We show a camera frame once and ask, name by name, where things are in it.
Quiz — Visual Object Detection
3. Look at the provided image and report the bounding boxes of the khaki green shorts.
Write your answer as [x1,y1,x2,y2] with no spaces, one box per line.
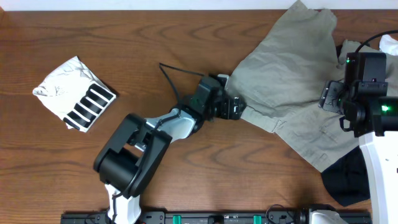
[226,0,398,173]

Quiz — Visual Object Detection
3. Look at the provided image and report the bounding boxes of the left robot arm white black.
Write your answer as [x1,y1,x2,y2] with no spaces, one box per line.
[93,93,246,223]

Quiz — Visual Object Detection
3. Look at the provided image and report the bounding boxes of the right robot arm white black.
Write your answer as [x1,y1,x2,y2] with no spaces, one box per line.
[318,52,397,223]

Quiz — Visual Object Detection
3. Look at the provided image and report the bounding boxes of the white garment at right edge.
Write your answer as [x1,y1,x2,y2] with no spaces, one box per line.
[379,34,398,56]

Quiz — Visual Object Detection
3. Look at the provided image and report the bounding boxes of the black garment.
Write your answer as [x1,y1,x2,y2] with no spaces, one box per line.
[321,146,370,207]

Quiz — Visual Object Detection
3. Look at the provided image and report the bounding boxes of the white shirt with black stripes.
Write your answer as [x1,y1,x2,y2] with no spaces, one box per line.
[32,56,116,133]

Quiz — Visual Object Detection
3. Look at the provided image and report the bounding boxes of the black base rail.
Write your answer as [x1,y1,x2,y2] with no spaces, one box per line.
[60,204,373,224]

